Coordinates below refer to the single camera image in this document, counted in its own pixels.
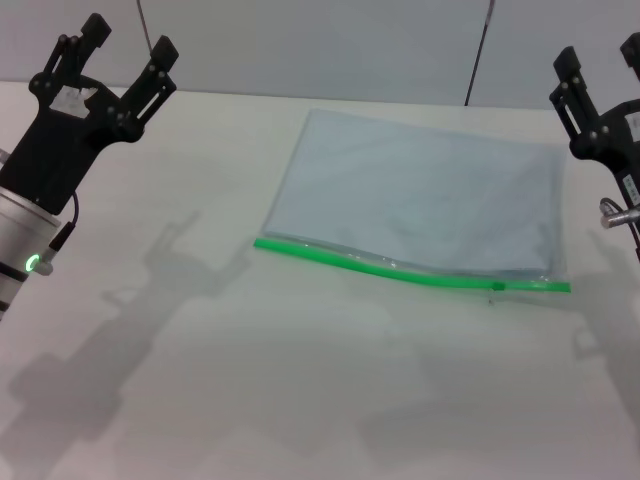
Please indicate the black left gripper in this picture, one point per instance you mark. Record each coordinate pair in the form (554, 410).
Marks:
(60, 145)

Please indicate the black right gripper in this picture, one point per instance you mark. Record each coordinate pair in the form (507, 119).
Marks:
(625, 145)

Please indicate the clear green-zipper document bag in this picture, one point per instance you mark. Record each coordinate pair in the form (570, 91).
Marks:
(415, 200)

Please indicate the green zipper slider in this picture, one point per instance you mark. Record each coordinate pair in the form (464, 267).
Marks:
(497, 286)

